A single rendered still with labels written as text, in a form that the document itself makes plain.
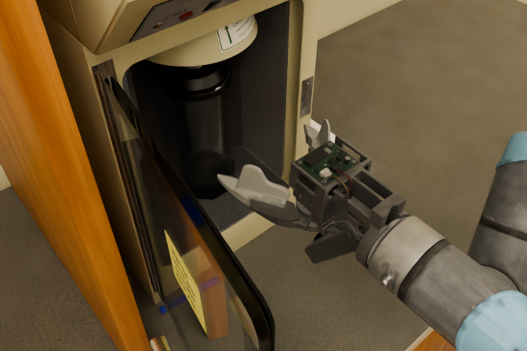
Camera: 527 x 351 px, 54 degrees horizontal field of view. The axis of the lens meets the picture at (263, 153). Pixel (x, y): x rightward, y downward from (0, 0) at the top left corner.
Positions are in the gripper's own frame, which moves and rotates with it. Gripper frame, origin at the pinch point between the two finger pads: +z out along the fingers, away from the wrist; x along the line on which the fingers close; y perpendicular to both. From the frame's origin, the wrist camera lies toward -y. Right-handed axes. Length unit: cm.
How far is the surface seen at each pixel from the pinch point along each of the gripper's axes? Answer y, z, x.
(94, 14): 24.7, 1.6, 16.6
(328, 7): -22, 50, -65
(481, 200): -28, -14, -42
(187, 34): 16.1, 6.7, 5.1
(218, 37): 12.6, 9.0, -0.4
